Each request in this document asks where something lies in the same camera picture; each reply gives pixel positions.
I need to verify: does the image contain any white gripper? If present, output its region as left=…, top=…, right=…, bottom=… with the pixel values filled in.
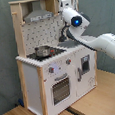
left=58, top=0, right=72, bottom=11

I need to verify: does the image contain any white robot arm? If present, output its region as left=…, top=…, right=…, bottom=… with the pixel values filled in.
left=59, top=0, right=115, bottom=59

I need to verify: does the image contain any wooden toy kitchen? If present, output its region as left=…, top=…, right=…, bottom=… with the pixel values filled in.
left=10, top=0, right=97, bottom=115

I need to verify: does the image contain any grey range hood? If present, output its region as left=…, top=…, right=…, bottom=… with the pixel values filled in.
left=25, top=1, right=53, bottom=23

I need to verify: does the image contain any black toy faucet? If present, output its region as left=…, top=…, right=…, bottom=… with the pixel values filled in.
left=59, top=25, right=70, bottom=42

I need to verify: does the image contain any grey toy sink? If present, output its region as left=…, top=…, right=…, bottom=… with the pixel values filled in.
left=58, top=40, right=78, bottom=49

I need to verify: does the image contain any small steel pot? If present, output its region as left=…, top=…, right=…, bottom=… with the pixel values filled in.
left=35, top=45, right=50, bottom=57

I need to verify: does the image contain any black toy stovetop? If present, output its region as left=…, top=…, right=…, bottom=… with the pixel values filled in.
left=28, top=48, right=64, bottom=61

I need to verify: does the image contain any red right stove knob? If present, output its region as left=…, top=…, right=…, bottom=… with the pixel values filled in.
left=65, top=58, right=72, bottom=66

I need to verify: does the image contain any red stove knob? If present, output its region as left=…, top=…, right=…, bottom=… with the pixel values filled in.
left=65, top=58, right=72, bottom=66
left=49, top=67, right=55, bottom=73

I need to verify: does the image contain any grey ice dispenser panel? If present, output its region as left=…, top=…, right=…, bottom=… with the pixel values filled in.
left=81, top=56, right=90, bottom=73

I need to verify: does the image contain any red left stove knob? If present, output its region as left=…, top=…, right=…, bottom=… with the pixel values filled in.
left=49, top=67, right=55, bottom=73

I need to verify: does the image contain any toy oven door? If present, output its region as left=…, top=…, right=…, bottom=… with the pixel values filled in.
left=51, top=74, right=70, bottom=105

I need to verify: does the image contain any grey cabinet door handle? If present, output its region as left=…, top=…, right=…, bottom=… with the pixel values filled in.
left=78, top=68, right=82, bottom=82

